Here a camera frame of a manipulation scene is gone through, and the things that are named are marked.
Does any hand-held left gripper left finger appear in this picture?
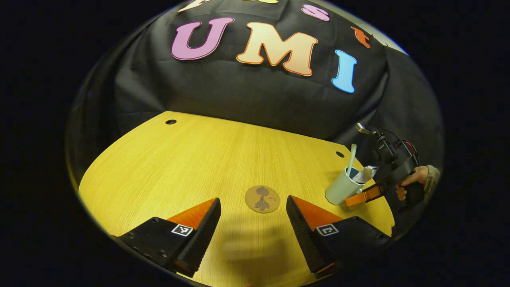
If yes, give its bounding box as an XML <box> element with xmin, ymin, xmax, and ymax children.
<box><xmin>111</xmin><ymin>197</ymin><xmax>222</xmax><ymax>278</ymax></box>

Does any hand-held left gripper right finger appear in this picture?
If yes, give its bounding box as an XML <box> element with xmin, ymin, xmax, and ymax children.
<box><xmin>286</xmin><ymin>195</ymin><xmax>393</xmax><ymax>279</ymax></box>

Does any blue-grey cup with wooden handle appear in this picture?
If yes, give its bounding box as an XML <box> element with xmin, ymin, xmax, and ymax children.
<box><xmin>325</xmin><ymin>167</ymin><xmax>367</xmax><ymax>206</ymax></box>

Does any round brown coaster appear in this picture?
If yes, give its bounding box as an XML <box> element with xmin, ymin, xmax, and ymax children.
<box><xmin>244</xmin><ymin>185</ymin><xmax>281</xmax><ymax>214</ymax></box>

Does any wooden desktop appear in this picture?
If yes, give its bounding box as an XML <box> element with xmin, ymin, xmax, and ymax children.
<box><xmin>78</xmin><ymin>111</ymin><xmax>395</xmax><ymax>287</ymax></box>

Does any black backdrop cloth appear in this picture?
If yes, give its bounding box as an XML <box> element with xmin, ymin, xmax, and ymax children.
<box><xmin>68</xmin><ymin>0</ymin><xmax>445</xmax><ymax>224</ymax></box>

